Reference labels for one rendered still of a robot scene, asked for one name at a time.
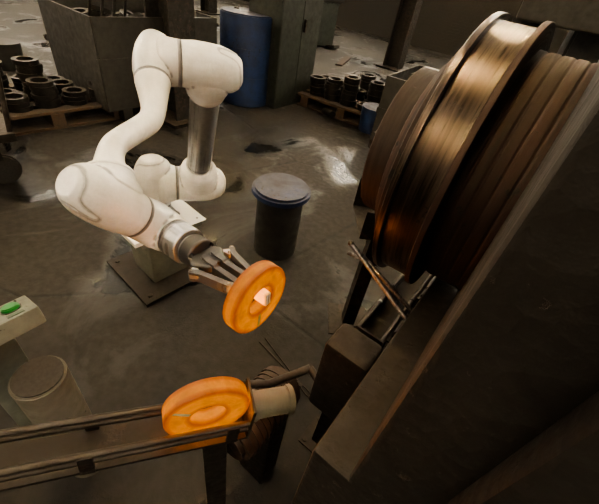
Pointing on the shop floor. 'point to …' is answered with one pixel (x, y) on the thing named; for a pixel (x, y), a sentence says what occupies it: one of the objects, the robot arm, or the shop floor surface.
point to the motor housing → (263, 435)
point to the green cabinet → (290, 47)
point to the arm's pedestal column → (150, 274)
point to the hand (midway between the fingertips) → (255, 291)
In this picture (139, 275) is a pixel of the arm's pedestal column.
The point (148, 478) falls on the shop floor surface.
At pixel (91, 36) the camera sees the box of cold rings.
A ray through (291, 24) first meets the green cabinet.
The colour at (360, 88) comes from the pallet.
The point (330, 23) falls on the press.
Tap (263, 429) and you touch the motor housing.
